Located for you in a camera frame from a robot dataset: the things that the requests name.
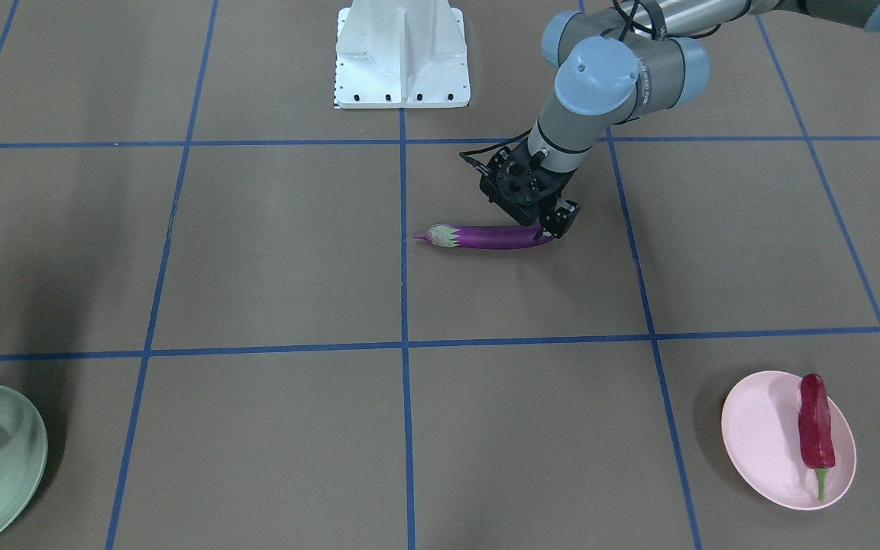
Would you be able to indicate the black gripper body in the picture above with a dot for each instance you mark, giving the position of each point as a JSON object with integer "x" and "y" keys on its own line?
{"x": 562, "y": 216}

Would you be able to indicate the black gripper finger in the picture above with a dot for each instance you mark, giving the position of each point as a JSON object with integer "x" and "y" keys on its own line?
{"x": 557, "y": 217}

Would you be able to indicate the purple eggplant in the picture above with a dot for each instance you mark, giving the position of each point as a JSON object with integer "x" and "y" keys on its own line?
{"x": 492, "y": 238}

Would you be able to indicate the red chili pepper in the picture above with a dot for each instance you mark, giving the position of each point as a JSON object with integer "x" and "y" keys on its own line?
{"x": 814, "y": 430}

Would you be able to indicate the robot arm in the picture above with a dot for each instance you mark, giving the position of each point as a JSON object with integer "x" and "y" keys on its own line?
{"x": 612, "y": 67}

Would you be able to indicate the pink plate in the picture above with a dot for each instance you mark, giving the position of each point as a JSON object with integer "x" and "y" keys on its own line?
{"x": 759, "y": 425}

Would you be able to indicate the brown paper table mat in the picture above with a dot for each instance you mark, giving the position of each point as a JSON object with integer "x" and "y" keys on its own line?
{"x": 210, "y": 289}

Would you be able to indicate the green plate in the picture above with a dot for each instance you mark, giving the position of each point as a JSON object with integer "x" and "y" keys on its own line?
{"x": 23, "y": 454}

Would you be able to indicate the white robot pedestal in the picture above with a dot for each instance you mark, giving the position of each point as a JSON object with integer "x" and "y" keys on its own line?
{"x": 401, "y": 54}

